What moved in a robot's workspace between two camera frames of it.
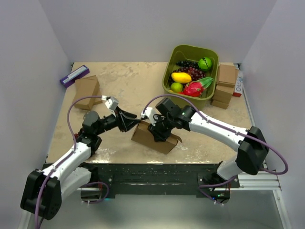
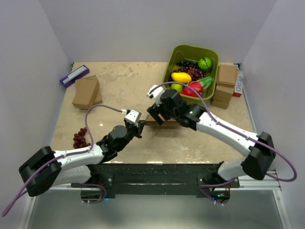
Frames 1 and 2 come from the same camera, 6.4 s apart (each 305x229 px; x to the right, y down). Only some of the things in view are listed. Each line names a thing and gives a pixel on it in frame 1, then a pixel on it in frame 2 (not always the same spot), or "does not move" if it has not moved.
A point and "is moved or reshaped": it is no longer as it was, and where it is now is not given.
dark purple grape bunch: x=188 y=63 does not move
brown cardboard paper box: x=143 y=135 is moved or reshaped
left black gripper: x=125 y=120 → x=139 y=130
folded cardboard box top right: x=228 y=76 does not move
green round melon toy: x=205 y=63 does not move
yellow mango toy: x=181 y=78 does not move
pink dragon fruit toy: x=195 y=88 does not move
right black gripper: x=158 y=135 → x=155 y=111
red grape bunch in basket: x=194 y=73 does not move
